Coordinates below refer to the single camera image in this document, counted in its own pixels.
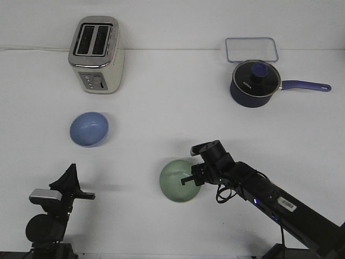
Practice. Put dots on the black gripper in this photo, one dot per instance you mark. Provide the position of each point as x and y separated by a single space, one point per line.
69 181
201 174

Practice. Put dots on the green bowl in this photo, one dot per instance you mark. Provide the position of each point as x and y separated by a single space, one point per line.
170 181

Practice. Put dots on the blue bowl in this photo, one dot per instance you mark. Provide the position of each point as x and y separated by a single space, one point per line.
89 129

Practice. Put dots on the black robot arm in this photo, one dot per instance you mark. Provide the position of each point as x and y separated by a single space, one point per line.
321 237
46 231

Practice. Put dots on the dark blue saucepan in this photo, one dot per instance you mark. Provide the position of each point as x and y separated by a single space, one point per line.
250 101

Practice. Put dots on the glass pot lid blue knob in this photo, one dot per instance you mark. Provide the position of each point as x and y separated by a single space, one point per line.
256 78

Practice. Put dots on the cream and chrome toaster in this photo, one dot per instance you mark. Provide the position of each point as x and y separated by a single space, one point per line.
97 55

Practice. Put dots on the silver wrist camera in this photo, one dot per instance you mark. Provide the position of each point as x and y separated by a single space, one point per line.
201 149
43 196

